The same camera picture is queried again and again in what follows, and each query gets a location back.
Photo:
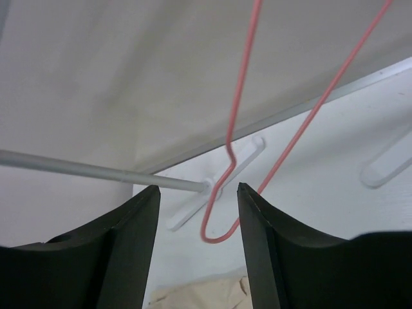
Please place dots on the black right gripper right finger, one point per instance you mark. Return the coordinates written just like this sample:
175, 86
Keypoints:
292, 265

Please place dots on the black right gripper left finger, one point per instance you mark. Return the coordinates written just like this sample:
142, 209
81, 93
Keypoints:
102, 264

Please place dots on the beige cargo trousers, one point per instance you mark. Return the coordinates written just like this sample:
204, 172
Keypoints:
228, 290

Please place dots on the pink wire hanger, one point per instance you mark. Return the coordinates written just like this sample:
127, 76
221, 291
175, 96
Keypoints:
249, 43

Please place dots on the white clothes rack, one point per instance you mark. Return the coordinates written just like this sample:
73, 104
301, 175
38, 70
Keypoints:
340, 178

